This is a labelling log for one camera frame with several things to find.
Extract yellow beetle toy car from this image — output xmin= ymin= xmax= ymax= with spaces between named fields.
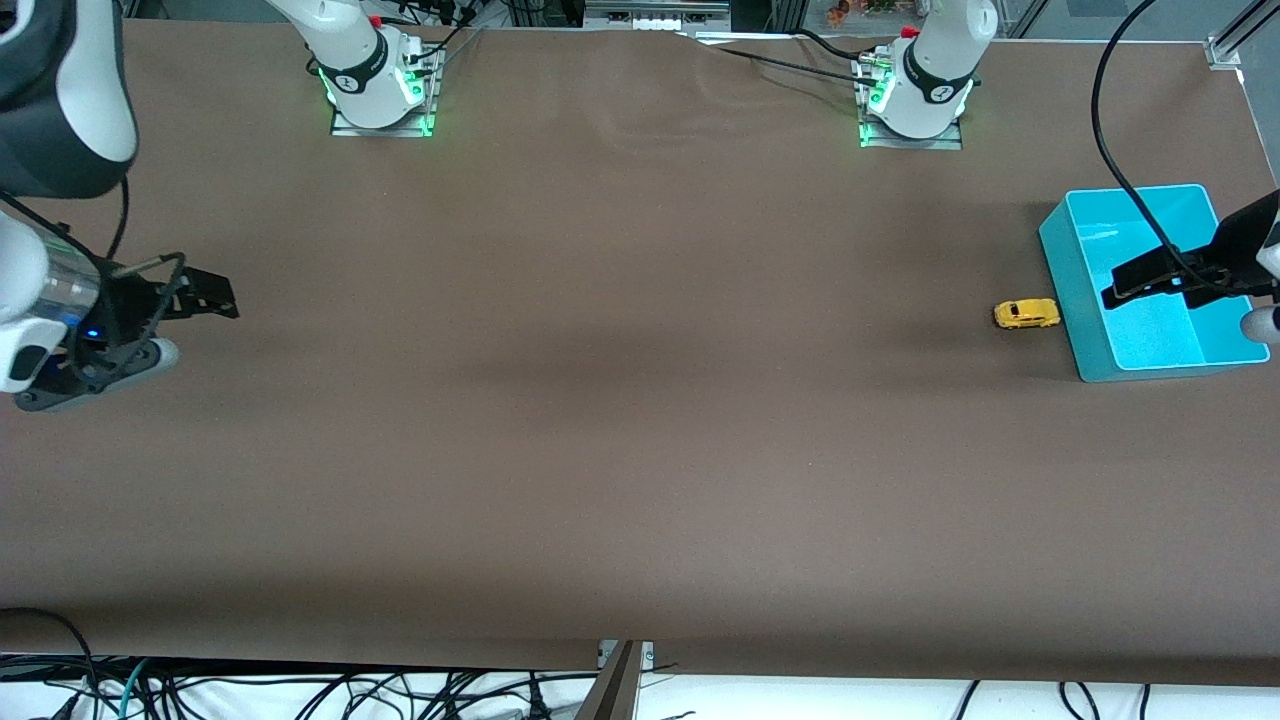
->
xmin=993 ymin=298 xmax=1062 ymax=332

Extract turquoise plastic bin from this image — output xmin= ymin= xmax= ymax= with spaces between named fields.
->
xmin=1038 ymin=183 xmax=1271 ymax=384

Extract orange background objects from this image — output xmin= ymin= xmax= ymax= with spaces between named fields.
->
xmin=824 ymin=0 xmax=927 ymax=23

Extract brown table cover sheet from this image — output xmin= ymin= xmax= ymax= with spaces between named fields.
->
xmin=0 ymin=18 xmax=1280 ymax=687

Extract white background device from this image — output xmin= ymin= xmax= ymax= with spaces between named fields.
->
xmin=583 ymin=0 xmax=733 ymax=32

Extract dark beam under table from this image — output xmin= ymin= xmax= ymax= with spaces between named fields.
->
xmin=574 ymin=642 xmax=643 ymax=720

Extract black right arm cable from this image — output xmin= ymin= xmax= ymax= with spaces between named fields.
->
xmin=0 ymin=174 xmax=132 ymax=267

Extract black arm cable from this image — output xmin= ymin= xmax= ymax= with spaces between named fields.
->
xmin=1091 ymin=0 xmax=1227 ymax=297
xmin=0 ymin=174 xmax=132 ymax=267

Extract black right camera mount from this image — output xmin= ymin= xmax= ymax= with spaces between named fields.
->
xmin=14 ymin=335 xmax=167 ymax=414

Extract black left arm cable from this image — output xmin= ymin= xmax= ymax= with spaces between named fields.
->
xmin=1091 ymin=0 xmax=1227 ymax=297

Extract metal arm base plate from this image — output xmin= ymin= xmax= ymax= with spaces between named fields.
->
xmin=330 ymin=45 xmax=439 ymax=139
xmin=857 ymin=55 xmax=964 ymax=152

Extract black looped floor cable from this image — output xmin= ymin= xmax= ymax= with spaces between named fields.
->
xmin=0 ymin=606 xmax=103 ymax=720

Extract black base cable bundle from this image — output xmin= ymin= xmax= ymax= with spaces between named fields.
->
xmin=395 ymin=0 xmax=491 ymax=67

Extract teal cable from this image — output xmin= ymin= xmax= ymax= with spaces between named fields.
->
xmin=113 ymin=658 xmax=153 ymax=720

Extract short black table cable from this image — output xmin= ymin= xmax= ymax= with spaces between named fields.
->
xmin=795 ymin=28 xmax=883 ymax=61

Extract black floor cable tangle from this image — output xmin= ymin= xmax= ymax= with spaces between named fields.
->
xmin=150 ymin=668 xmax=601 ymax=720

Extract long black table cable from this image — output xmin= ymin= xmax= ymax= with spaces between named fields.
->
xmin=680 ymin=30 xmax=886 ymax=77

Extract metal table edge bracket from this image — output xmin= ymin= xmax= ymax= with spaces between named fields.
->
xmin=597 ymin=640 xmax=657 ymax=673

